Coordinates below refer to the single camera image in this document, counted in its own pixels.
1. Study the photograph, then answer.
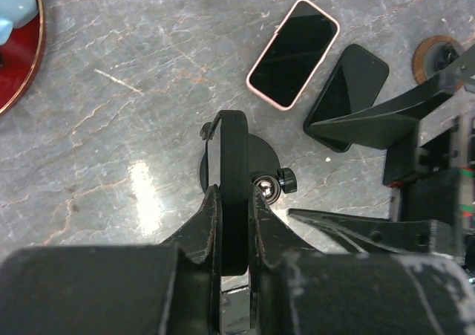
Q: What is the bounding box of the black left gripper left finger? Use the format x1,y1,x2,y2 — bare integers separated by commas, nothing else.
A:
1,186,223,334

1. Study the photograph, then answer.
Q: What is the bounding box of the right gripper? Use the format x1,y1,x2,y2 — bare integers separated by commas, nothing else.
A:
288,47,474,256

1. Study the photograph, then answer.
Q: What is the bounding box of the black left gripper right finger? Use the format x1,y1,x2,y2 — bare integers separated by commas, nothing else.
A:
248,188,474,334

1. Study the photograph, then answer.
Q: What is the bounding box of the black phone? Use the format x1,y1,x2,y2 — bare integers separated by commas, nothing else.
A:
220,110,250,276
303,44,390,153

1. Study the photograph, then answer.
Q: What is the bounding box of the black round-base phone stand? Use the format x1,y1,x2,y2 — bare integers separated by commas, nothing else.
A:
199,110,298,205

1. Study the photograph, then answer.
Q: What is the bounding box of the wooden-base phone stand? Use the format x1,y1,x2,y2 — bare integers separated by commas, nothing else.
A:
411,35,465,85

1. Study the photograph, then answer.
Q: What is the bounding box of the red round tray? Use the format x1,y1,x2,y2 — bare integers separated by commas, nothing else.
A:
1,0,46,114

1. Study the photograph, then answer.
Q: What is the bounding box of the light blue mug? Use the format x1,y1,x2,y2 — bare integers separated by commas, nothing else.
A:
0,0,39,45

